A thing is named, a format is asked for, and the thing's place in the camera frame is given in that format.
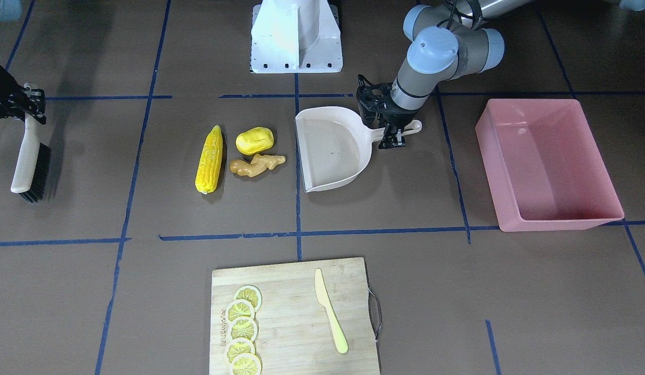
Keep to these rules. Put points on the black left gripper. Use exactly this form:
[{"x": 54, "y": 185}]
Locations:
[{"x": 400, "y": 114}]

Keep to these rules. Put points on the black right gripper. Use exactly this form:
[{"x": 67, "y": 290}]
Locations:
[{"x": 4, "y": 92}]

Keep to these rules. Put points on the beige plastic dustpan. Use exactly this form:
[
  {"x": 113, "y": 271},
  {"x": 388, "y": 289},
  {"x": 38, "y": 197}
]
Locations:
[{"x": 334, "y": 146}]

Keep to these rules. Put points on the white brush with dark bristles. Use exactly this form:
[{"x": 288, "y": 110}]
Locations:
[{"x": 32, "y": 166}]

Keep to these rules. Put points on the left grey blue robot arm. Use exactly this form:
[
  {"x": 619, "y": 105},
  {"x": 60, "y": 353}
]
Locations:
[{"x": 448, "y": 41}]

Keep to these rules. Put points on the pink plastic bin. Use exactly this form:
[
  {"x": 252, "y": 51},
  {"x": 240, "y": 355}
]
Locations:
[{"x": 544, "y": 169}]

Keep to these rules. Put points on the orange toy ginger root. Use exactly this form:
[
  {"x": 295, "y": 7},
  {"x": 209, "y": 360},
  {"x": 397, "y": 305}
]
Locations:
[{"x": 258, "y": 165}]

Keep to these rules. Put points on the yellow toy potato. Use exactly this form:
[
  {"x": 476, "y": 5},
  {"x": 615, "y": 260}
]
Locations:
[{"x": 254, "y": 141}]

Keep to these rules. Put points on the yellow plastic knife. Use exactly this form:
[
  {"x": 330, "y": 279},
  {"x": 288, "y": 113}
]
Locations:
[{"x": 323, "y": 298}]

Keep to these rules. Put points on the yellow toy corn cob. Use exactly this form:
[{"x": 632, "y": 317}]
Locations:
[{"x": 210, "y": 160}]

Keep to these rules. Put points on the bamboo cutting board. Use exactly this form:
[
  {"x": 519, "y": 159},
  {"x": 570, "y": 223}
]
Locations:
[{"x": 294, "y": 335}]

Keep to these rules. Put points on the white pillar mount base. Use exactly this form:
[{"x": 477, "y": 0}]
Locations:
[{"x": 296, "y": 37}]

